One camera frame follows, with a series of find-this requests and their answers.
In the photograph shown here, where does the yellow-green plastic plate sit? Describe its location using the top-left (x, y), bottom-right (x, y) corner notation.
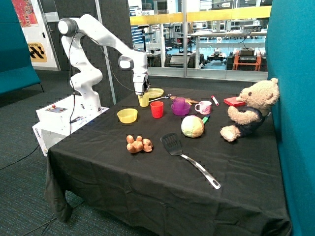
top-left (148, 88), bottom-right (164, 99)

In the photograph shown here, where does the teal partition panel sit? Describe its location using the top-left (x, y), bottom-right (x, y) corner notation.
top-left (266, 0), bottom-right (315, 236)

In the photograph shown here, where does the purple plastic cup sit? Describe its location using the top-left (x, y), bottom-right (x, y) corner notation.
top-left (173, 97), bottom-right (185, 110)

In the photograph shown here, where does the teal sofa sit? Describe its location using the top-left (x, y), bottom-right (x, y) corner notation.
top-left (0, 0), bottom-right (41, 95)

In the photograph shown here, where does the red flat block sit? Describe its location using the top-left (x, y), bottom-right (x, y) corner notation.
top-left (223, 97), bottom-right (246, 107)

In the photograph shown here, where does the black tablecloth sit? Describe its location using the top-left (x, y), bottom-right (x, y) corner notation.
top-left (45, 88), bottom-right (292, 236)

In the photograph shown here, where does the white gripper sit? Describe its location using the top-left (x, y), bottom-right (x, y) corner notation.
top-left (133, 73), bottom-right (150, 98)

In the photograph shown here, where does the red plastic cup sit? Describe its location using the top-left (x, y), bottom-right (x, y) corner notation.
top-left (150, 101), bottom-right (164, 118)

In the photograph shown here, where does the red-capped white marker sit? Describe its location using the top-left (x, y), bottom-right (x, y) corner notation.
top-left (211, 95), bottom-right (219, 106)

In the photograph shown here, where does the small orange plush toy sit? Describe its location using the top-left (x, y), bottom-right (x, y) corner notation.
top-left (126, 135), bottom-right (154, 153)

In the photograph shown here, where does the yellow plastic cup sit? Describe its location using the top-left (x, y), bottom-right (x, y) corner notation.
top-left (138, 92), bottom-right (149, 107)

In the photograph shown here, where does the purple plastic bowl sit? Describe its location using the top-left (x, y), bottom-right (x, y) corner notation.
top-left (171, 103), bottom-right (191, 116)

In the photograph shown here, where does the pastel plush ball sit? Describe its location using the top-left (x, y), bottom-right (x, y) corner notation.
top-left (181, 115), bottom-right (204, 138)

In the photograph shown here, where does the black metal-handled spatula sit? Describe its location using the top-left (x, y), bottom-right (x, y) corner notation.
top-left (160, 133), bottom-right (221, 189)

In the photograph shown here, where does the yellow plastic bowl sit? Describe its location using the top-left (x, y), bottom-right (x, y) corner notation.
top-left (117, 108), bottom-right (138, 124)

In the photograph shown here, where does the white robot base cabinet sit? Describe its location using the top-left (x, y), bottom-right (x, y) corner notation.
top-left (32, 95), bottom-right (109, 156)

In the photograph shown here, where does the pink printed mug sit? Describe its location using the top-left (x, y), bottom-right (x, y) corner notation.
top-left (194, 101), bottom-right (212, 115)

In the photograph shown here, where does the green highlighter marker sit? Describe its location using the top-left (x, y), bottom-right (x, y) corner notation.
top-left (202, 114), bottom-right (210, 124)

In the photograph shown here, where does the beige teddy bear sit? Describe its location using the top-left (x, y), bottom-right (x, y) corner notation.
top-left (220, 78), bottom-right (280, 142)

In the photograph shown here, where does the black pen on cabinet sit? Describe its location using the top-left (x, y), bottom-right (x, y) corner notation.
top-left (70, 117), bottom-right (84, 123)

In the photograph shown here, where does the metal spoon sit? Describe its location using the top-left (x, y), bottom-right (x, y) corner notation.
top-left (149, 94), bottom-right (172, 102)

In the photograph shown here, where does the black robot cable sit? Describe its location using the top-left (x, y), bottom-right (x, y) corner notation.
top-left (68, 30), bottom-right (138, 136)

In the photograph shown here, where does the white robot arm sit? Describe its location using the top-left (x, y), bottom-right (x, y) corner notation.
top-left (58, 14), bottom-right (150, 112)

